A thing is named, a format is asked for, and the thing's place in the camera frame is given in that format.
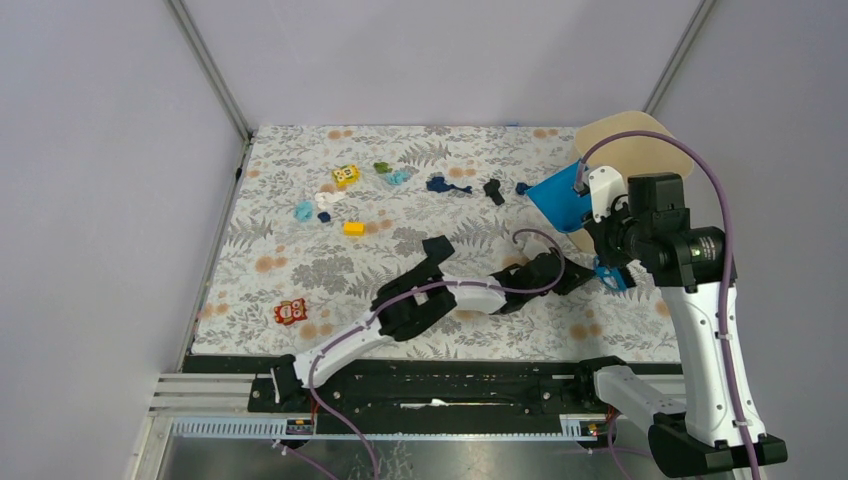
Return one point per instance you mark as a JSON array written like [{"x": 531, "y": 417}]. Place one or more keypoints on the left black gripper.
[{"x": 573, "y": 274}]

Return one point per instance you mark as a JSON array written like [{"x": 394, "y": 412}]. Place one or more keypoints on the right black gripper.
[{"x": 597, "y": 232}]

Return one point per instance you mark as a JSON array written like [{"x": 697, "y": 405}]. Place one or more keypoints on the blue dustpan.
[{"x": 559, "y": 203}]

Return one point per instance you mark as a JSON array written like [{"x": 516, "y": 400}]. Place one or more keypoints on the small black paper scrap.
[{"x": 492, "y": 191}]

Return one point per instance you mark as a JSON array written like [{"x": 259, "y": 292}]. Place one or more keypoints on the large black paper scrap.
[{"x": 437, "y": 249}]

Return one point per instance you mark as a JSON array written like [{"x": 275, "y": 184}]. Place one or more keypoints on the blue hand brush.
[{"x": 615, "y": 279}]

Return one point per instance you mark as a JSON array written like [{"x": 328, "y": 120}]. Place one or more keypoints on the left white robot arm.
[{"x": 414, "y": 302}]

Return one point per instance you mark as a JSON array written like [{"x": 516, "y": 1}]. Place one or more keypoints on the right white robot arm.
[{"x": 717, "y": 428}]

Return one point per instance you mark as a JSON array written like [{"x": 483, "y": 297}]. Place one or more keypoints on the beige plastic waste bin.
[{"x": 633, "y": 155}]

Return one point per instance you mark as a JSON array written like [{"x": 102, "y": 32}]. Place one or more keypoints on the light blue paper scrap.
[{"x": 397, "y": 177}]

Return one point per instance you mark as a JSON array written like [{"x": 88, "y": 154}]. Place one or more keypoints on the small yellow block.
[{"x": 354, "y": 228}]

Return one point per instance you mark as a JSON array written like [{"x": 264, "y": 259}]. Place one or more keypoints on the yellow toy block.
[{"x": 346, "y": 175}]

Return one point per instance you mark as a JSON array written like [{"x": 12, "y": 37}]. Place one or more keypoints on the red owl toy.
[{"x": 289, "y": 312}]

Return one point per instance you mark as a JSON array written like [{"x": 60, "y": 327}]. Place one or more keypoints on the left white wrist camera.
[{"x": 533, "y": 247}]

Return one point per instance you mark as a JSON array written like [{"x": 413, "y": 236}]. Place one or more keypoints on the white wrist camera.
[
  {"x": 533, "y": 247},
  {"x": 606, "y": 187}
]

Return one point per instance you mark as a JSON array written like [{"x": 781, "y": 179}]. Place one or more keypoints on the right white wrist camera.
[{"x": 606, "y": 187}]

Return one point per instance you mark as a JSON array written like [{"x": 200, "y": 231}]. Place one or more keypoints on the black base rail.
[{"x": 417, "y": 397}]

